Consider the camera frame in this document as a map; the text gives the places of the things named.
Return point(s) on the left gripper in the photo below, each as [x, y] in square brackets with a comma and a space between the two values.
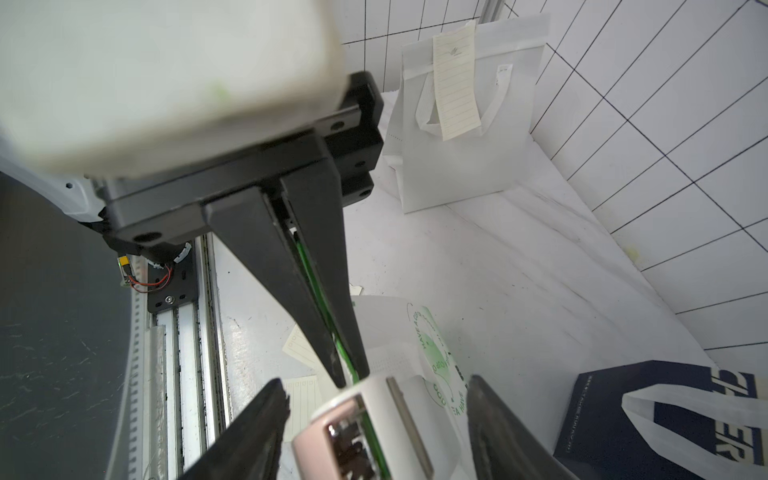
[168, 208]

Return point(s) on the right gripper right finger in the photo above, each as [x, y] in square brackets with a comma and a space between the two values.
[502, 446]

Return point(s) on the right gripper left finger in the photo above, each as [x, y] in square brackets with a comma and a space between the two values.
[250, 448]

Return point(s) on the cream receipt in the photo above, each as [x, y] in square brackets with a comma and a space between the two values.
[453, 78]
[297, 348]
[304, 397]

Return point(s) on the green white bag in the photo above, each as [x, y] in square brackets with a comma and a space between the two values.
[401, 340]

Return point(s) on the navy blue beige bag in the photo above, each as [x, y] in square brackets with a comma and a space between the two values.
[666, 420]

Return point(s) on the aluminium mounting rail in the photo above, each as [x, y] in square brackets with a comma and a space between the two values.
[177, 399]

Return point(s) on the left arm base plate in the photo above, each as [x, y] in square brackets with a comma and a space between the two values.
[164, 285]

